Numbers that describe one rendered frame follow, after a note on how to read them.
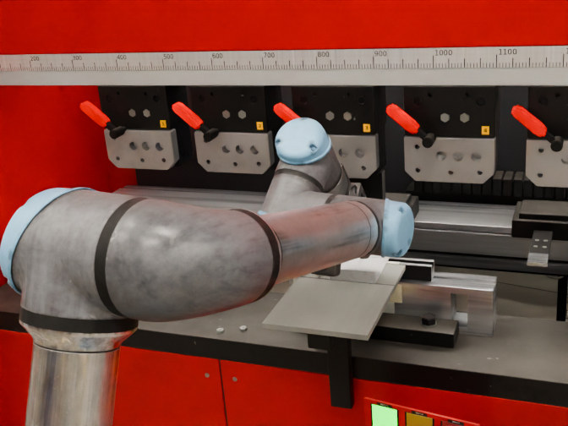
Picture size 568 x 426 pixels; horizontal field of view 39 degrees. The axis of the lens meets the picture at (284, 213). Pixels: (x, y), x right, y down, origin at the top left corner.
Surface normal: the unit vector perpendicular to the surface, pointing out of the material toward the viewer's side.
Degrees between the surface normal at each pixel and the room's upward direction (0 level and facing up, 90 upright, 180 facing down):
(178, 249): 60
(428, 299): 90
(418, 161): 90
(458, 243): 90
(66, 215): 33
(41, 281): 68
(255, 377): 90
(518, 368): 0
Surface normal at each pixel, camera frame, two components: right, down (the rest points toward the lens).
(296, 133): -0.29, -0.48
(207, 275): 0.44, 0.20
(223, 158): -0.36, 0.37
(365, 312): -0.08, -0.93
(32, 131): 0.93, 0.06
